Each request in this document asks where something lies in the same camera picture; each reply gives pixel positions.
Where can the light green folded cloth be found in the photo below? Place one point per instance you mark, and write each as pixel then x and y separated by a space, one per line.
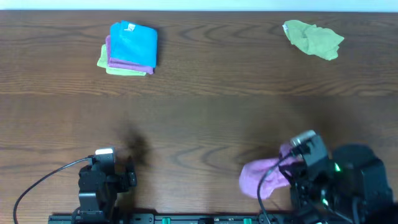
pixel 103 63

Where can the blue folded cloth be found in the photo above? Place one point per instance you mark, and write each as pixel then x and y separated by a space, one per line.
pixel 134 43

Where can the purple folded cloth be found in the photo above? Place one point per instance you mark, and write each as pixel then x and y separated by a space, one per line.
pixel 117 63

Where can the purple microfiber cloth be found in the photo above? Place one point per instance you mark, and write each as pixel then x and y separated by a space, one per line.
pixel 252 172

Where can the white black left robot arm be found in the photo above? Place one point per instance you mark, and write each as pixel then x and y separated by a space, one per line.
pixel 96 211

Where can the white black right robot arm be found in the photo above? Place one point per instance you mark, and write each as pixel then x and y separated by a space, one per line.
pixel 348 185

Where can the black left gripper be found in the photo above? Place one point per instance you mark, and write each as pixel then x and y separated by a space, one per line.
pixel 125 175

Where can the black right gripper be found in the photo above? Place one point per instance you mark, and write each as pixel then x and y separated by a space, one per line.
pixel 296 177

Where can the crumpled green cloth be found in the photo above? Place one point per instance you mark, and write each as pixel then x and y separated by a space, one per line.
pixel 313 40

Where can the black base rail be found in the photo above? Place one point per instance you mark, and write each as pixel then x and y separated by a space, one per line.
pixel 149 218

